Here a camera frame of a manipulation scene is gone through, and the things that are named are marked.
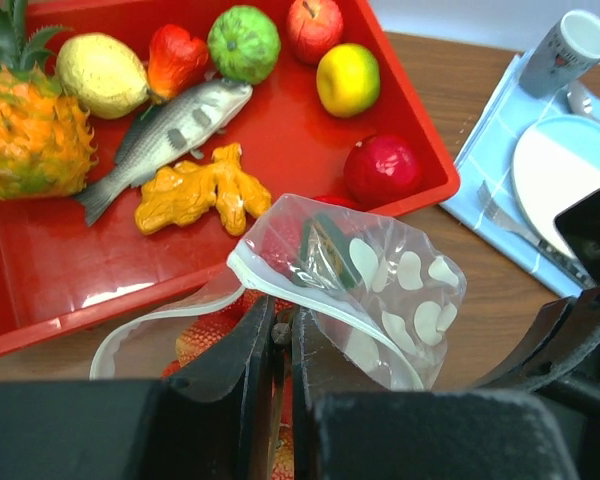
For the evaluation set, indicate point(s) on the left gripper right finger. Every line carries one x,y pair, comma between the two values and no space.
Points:
346,426

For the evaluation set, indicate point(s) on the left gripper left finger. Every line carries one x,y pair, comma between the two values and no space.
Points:
210,420

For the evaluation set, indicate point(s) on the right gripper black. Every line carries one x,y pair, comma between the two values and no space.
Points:
567,331

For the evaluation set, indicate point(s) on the clear polka dot zip bag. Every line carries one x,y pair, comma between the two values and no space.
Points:
388,316

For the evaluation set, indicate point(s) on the red lychee bunch toy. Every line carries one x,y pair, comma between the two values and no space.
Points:
283,246

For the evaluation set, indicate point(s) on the dark red toy apple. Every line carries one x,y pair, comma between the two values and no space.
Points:
382,169

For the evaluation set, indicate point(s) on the yellow green toy mango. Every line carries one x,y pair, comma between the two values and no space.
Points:
348,80

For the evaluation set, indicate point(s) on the green custard apple toy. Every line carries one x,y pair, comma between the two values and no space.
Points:
244,44

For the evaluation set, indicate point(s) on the blue checked cloth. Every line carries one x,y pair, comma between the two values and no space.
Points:
487,156

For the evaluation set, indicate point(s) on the cream and teal plate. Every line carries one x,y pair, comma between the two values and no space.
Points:
555,164

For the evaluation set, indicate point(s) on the steel spoon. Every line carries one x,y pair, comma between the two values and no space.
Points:
579,101

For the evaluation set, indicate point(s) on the orange toy ginger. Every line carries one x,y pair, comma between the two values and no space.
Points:
181,194

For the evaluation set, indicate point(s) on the small grey blue cup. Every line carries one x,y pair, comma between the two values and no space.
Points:
570,49

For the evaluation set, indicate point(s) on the grey toy fish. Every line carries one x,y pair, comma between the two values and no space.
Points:
166,133

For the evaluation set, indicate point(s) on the red plastic tray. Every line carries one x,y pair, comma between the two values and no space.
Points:
58,274

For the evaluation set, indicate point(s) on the toy pineapple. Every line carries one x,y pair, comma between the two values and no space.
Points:
45,135

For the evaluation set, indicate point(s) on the red toy pepper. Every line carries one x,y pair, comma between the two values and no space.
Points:
177,61

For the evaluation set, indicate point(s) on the yellow toy lemon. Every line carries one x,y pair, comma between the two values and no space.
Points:
103,73

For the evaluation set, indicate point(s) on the red orange toy apple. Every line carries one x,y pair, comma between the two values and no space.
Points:
314,27

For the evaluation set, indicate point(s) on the steel fork black handle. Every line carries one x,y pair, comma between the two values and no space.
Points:
497,215

